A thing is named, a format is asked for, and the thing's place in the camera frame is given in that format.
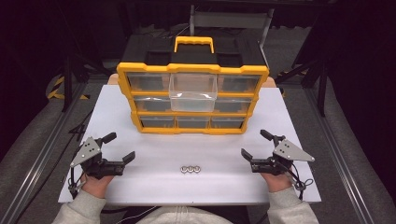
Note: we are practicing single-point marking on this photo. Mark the person's right hand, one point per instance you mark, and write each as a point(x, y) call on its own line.
point(277, 182)

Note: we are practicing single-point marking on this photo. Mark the yellow black organizer cabinet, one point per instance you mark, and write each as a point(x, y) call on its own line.
point(193, 67)

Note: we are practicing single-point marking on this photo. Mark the grey metal folding chair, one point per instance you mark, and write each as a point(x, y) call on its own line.
point(230, 19)

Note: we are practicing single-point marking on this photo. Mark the aluminium floor rail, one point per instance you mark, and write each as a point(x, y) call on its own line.
point(40, 155)
point(339, 155)

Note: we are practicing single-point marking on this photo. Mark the person's left hand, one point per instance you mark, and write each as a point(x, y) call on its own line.
point(98, 185)

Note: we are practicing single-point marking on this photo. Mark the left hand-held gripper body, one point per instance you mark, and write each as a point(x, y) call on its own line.
point(88, 151)

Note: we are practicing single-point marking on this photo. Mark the clear plastic drawer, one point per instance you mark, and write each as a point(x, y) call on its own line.
point(193, 93)

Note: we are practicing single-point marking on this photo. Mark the person's grey hoodie torso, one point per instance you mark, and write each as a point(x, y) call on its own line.
point(183, 216)

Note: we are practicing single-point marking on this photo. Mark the set of closed small bins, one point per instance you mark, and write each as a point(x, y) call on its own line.
point(149, 81)

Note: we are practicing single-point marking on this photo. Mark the black metal stand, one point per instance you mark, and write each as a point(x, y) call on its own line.
point(67, 87)
point(322, 93)

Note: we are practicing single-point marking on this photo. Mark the silver hex nut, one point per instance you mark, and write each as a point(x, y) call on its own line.
point(183, 169)
point(197, 169)
point(190, 169)

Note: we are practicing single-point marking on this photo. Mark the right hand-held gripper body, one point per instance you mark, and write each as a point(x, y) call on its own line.
point(289, 152)

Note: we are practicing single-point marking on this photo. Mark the yellow black hazard tape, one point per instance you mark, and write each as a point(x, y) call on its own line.
point(57, 83)

